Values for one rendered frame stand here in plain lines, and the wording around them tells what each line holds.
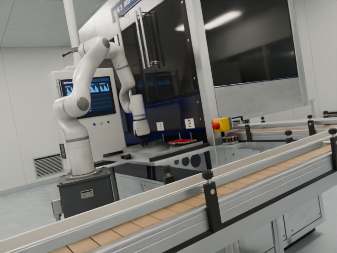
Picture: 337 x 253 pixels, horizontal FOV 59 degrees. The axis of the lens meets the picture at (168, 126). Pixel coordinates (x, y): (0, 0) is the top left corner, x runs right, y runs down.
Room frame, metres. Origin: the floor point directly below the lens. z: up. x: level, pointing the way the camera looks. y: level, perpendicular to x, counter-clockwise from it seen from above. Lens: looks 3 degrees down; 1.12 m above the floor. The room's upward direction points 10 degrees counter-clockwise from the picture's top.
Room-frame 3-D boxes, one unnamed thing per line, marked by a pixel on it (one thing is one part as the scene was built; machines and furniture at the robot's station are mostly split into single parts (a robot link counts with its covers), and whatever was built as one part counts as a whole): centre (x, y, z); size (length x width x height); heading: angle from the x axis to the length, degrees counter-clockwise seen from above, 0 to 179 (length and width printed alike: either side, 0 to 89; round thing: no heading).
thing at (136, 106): (1.94, 0.18, 1.19); 0.09 x 0.08 x 0.13; 52
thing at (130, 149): (2.05, 0.13, 0.90); 0.34 x 0.26 x 0.04; 124
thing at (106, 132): (2.41, 0.63, 1.19); 0.50 x 0.19 x 0.78; 124
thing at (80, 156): (1.55, 0.48, 0.95); 0.19 x 0.19 x 0.18
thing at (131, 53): (2.27, 0.16, 1.50); 0.47 x 0.01 x 0.59; 34
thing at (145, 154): (1.71, 0.03, 0.90); 0.34 x 0.26 x 0.04; 124
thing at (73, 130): (1.57, 0.51, 1.16); 0.19 x 0.12 x 0.24; 51
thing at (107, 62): (2.72, 0.46, 1.50); 0.49 x 0.01 x 0.59; 34
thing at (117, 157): (1.87, 0.10, 0.87); 0.70 x 0.48 x 0.02; 34
